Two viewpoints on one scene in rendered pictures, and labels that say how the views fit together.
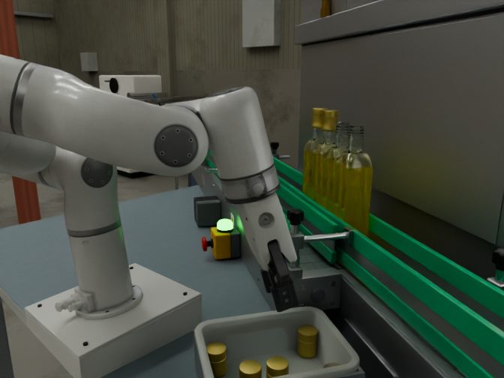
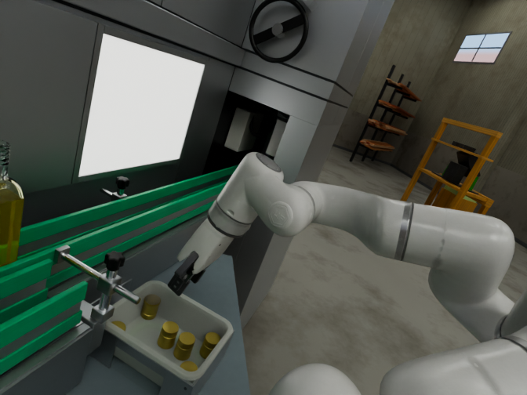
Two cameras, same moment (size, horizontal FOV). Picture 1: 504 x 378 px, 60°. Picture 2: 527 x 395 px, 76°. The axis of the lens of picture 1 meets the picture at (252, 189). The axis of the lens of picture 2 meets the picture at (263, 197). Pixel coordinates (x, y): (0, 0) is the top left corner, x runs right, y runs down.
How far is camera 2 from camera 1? 1.06 m
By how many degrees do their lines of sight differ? 136
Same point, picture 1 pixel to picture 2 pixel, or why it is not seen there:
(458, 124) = (30, 105)
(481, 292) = (123, 205)
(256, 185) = not seen: hidden behind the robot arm
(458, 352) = (158, 227)
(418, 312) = (135, 235)
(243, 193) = not seen: hidden behind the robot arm
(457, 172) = (32, 148)
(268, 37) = not seen: outside the picture
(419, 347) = (146, 246)
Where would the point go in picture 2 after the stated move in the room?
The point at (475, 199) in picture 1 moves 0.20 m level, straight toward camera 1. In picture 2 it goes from (53, 162) to (154, 178)
